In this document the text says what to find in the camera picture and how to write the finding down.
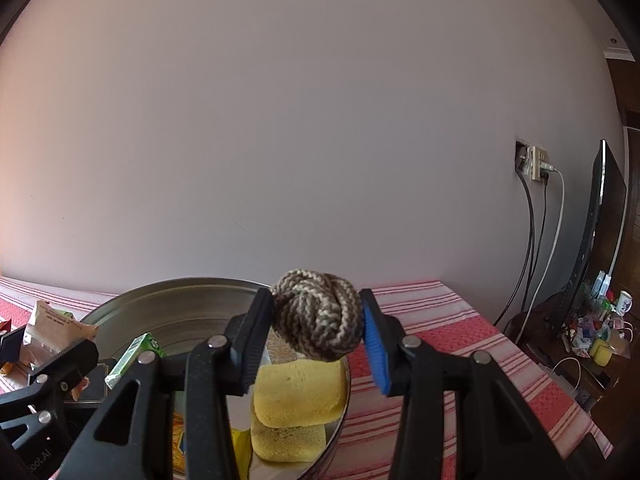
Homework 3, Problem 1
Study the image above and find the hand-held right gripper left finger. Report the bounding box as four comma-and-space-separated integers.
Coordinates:
50, 287, 275, 480

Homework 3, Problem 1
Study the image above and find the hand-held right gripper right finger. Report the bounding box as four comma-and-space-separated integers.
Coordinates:
359, 287, 576, 480

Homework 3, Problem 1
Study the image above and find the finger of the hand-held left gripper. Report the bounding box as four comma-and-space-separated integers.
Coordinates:
0, 338, 99, 453
0, 329, 30, 362

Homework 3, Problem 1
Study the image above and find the beige snack packet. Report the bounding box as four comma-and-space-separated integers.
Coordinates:
22, 300, 99, 361

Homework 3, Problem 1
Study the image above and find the round cookie tin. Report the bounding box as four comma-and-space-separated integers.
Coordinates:
80, 276, 351, 480

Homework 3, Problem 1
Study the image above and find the brown rope knot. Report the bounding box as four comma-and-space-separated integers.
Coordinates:
270, 269, 362, 362

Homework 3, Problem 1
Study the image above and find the yellow sponge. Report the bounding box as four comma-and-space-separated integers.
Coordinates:
252, 359, 348, 428

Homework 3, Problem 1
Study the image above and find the green tissue pack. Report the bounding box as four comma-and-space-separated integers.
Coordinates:
104, 332, 168, 390

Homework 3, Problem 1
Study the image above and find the yellow cracker packet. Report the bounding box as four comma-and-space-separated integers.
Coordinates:
172, 412, 253, 480

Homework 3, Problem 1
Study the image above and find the dark wooden desk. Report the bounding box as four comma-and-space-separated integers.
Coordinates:
502, 290, 640, 441

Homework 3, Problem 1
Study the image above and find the yellow desk item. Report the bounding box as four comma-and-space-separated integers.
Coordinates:
590, 338, 613, 367

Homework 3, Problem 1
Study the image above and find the black television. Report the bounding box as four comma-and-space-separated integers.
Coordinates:
547, 139, 628, 341

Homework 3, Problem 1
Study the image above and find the wooden door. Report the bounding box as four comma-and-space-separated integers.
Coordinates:
607, 60, 640, 311

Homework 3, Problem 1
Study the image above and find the black cable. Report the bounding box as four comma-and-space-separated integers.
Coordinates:
492, 170, 536, 328
510, 175, 549, 331

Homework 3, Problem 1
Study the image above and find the white charging cable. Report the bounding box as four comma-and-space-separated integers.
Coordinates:
547, 357, 583, 386

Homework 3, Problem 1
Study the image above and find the wall socket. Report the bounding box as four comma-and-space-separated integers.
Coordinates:
515, 136, 551, 183

